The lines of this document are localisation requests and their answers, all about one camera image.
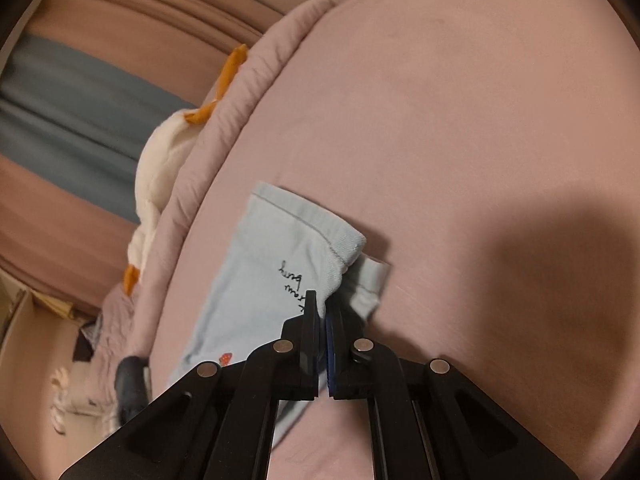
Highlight pink bed sheet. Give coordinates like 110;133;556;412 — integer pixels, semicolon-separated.
140;0;640;480

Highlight dark grey object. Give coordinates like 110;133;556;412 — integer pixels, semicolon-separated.
116;356;151;423

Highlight pink quilt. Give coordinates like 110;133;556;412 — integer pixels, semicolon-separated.
95;0;346;411

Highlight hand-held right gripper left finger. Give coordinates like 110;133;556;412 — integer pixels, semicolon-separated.
59;290;320;480

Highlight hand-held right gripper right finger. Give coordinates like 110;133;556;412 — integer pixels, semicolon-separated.
325;299;581;480

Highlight pink and grey curtain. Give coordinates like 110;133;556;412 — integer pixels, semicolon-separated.
0;0;301;311

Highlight light blue denim pants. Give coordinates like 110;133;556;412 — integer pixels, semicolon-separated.
181;181;391;453

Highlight white plush goose toy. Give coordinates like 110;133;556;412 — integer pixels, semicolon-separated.
122;44;249;296

